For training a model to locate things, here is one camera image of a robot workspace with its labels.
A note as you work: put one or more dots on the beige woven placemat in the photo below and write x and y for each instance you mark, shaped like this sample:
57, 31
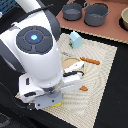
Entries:
79, 108

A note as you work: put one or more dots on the beige bowl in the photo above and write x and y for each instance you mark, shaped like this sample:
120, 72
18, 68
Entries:
124, 19

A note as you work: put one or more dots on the light blue toy carton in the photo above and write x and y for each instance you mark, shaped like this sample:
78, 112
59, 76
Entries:
75, 40

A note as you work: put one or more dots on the knife with wooden handle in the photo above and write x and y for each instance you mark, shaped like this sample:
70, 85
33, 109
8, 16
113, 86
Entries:
82, 58

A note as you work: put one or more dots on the fork with wooden handle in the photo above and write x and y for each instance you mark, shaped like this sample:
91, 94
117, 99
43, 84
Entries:
83, 88

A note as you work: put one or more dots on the large grey pot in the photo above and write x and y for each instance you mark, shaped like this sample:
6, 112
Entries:
95, 14

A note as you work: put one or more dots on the small grey pot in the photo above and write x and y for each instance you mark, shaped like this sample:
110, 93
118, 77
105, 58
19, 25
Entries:
72, 11

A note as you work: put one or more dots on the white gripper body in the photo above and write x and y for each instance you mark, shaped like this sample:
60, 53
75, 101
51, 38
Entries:
38, 97

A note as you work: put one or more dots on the yellow toy butter box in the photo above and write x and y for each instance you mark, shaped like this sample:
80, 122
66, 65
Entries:
56, 105

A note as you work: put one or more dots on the round wooden plate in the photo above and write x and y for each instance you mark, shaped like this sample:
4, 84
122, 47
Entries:
67, 62

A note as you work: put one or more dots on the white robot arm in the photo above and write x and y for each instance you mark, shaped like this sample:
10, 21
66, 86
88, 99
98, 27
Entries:
30, 47

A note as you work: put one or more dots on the pink wooden tray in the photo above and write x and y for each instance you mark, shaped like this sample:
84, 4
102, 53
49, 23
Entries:
109, 30

